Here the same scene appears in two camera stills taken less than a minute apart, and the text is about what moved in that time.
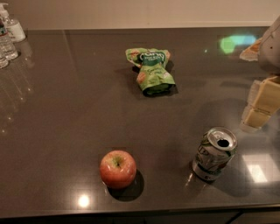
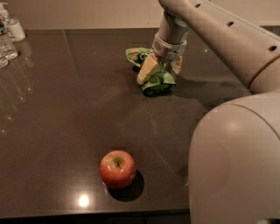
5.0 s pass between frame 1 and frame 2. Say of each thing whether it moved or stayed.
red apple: stayed
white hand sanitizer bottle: stayed
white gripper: moved
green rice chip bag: stayed
